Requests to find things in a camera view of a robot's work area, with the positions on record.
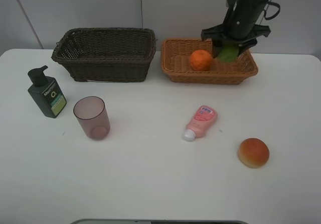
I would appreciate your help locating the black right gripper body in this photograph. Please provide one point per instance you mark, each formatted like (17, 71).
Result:
(239, 25)

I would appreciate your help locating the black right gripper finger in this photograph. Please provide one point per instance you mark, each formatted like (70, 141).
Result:
(244, 46)
(218, 47)

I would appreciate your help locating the green lime fruit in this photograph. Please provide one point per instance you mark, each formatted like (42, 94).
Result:
(228, 53)

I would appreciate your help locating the orange mandarin fruit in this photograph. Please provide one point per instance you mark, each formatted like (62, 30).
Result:
(201, 60)

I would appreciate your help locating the pink lotion bottle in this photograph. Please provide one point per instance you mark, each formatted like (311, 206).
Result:
(202, 120)

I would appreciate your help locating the round bread bun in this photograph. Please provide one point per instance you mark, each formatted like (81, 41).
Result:
(253, 153)

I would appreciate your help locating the dark green pump bottle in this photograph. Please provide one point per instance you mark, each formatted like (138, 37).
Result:
(46, 92)

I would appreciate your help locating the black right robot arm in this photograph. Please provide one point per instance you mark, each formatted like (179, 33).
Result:
(271, 10)

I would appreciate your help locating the light brown wicker basket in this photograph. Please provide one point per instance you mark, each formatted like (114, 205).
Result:
(175, 63)

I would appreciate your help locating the dark brown wicker basket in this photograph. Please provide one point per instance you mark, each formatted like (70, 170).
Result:
(106, 54)

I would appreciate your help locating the translucent pink plastic cup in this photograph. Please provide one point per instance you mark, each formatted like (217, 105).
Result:
(92, 116)

